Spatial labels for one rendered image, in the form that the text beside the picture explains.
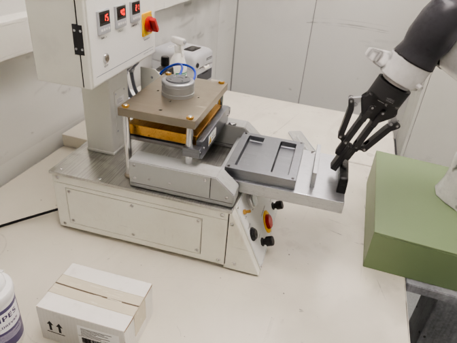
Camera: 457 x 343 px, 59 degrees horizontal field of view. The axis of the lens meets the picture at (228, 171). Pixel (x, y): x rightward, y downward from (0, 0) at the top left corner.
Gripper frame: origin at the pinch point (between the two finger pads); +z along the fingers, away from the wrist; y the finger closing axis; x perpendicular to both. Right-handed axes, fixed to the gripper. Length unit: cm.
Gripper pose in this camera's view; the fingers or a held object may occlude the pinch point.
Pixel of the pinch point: (341, 156)
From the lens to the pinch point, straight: 99.3
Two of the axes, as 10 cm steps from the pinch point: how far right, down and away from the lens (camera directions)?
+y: 8.8, 4.7, 0.3
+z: -4.1, 7.3, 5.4
